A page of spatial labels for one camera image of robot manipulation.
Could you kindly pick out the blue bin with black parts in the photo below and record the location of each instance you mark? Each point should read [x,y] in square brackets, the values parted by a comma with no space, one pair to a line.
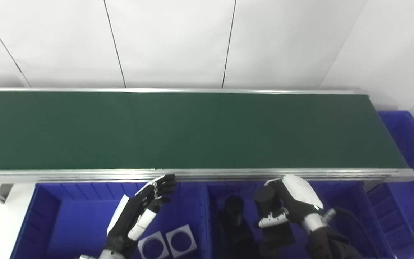
[350,201]

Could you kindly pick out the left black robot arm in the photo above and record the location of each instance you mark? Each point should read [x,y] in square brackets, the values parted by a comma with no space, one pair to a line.
[110,254]

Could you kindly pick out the green conveyor belt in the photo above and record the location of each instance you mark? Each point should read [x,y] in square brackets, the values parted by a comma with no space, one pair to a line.
[84,175]
[192,129]

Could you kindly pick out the black cylinder block part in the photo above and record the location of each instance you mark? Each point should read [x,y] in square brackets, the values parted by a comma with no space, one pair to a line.
[277,235]
[234,223]

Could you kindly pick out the blue bin with white parts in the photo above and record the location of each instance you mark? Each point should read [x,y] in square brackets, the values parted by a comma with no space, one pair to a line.
[70,223]

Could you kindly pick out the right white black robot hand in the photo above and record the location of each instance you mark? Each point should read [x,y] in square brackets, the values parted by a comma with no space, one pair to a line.
[298,196]

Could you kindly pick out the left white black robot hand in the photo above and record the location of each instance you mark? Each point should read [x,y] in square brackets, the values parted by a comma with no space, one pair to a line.
[131,212]

